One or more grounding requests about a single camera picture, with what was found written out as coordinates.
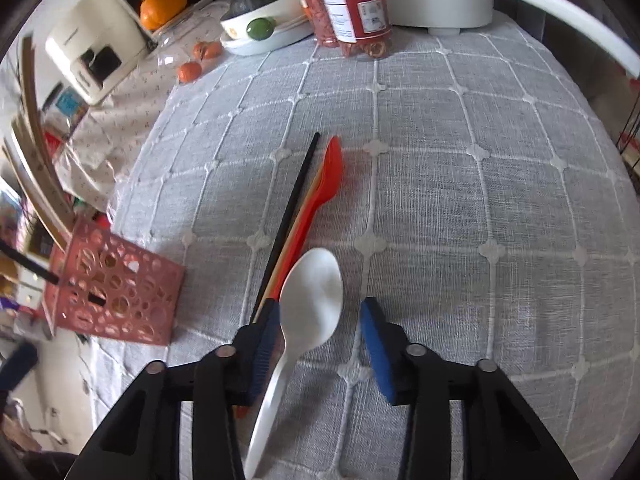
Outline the red plastic spoon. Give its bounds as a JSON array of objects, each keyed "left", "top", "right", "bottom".
[{"left": 236, "top": 136, "right": 345, "bottom": 420}]

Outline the white ceramic bowl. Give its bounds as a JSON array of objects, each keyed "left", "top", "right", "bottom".
[{"left": 220, "top": 0, "right": 306, "bottom": 41}]

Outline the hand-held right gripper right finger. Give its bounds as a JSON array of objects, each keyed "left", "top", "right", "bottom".
[{"left": 360, "top": 296, "right": 581, "bottom": 480}]

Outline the black wire rack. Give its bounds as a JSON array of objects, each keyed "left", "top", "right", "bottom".
[{"left": 617, "top": 105, "right": 640, "bottom": 171}]

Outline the patterned pale chopstick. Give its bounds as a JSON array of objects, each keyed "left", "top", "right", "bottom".
[{"left": 9, "top": 119, "right": 68, "bottom": 245}]

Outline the glass jar with wooden lid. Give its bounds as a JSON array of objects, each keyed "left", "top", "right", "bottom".
[{"left": 150, "top": 5, "right": 236, "bottom": 86}]

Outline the large orange with stem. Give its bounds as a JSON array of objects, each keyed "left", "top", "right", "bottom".
[{"left": 140, "top": 0, "right": 188, "bottom": 31}]

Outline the pink perforated plastic basket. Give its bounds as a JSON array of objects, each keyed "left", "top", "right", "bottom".
[{"left": 40, "top": 212, "right": 187, "bottom": 347}]

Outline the grey checked tablecloth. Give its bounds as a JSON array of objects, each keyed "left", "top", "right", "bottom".
[{"left": 90, "top": 10, "right": 633, "bottom": 480}]

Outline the plastic jar of red berries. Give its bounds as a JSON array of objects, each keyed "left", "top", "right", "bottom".
[{"left": 292, "top": 0, "right": 341, "bottom": 50}]

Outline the black chopstick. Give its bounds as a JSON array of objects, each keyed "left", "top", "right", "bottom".
[{"left": 250, "top": 132, "right": 321, "bottom": 323}]

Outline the plastic jar with red label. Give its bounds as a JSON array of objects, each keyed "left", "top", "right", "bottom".
[{"left": 310, "top": 0, "right": 393, "bottom": 61}]

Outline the floral table cover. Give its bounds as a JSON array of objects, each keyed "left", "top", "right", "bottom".
[{"left": 52, "top": 7, "right": 236, "bottom": 211}]

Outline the green round fruit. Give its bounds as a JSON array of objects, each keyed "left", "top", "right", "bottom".
[{"left": 246, "top": 17, "right": 277, "bottom": 42}]

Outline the white ceramic plate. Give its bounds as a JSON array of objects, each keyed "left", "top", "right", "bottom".
[{"left": 220, "top": 15, "right": 316, "bottom": 57}]

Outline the white plastic spoon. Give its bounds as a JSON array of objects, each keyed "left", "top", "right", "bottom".
[{"left": 244, "top": 248, "right": 345, "bottom": 480}]

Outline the cream air fryer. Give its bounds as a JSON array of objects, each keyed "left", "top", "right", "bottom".
[{"left": 45, "top": 0, "right": 148, "bottom": 106}]

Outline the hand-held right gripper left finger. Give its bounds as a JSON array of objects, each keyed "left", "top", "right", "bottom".
[{"left": 75, "top": 297, "right": 286, "bottom": 480}]

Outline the clear container with blue label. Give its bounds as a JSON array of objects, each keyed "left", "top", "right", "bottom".
[{"left": 42, "top": 85, "right": 88, "bottom": 133}]

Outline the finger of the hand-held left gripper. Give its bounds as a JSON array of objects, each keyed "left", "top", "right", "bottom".
[{"left": 0, "top": 342, "right": 40, "bottom": 392}]

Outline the dark brown chopstick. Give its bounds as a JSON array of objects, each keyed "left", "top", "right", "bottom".
[{"left": 0, "top": 241, "right": 107, "bottom": 307}]

